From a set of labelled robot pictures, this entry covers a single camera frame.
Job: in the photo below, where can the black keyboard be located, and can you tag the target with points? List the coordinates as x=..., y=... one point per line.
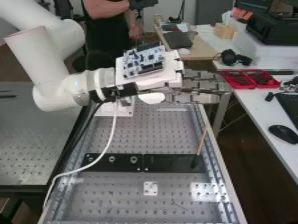
x=290, y=106

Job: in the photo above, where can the clear box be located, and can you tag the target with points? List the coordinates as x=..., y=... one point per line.
x=212, y=156

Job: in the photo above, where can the red tray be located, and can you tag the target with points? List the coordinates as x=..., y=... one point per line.
x=247, y=79

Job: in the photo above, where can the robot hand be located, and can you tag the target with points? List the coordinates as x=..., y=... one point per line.
x=153, y=71

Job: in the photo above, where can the black box device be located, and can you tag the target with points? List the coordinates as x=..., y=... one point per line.
x=274, y=28

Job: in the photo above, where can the black headphones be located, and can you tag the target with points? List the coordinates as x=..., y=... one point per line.
x=230, y=56

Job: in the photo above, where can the thin stick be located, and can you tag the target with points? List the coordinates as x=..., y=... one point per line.
x=201, y=143

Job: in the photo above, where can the small cardboard box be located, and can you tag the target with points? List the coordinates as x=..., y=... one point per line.
x=223, y=31

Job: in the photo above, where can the person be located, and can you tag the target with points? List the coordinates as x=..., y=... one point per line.
x=106, y=26

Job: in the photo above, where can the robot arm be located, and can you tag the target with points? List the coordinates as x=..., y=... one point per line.
x=53, y=66

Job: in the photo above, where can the small white box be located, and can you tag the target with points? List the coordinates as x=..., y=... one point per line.
x=106, y=110

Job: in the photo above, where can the black plate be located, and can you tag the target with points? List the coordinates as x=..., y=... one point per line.
x=167, y=163

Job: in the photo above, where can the white desk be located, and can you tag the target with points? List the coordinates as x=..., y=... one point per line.
x=266, y=110

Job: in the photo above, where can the black mouse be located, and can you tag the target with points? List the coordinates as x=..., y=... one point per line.
x=283, y=134

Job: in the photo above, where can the small white square part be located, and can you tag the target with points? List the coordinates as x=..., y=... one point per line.
x=150, y=188

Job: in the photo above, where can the black flat pad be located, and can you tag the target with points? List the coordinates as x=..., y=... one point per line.
x=178, y=39

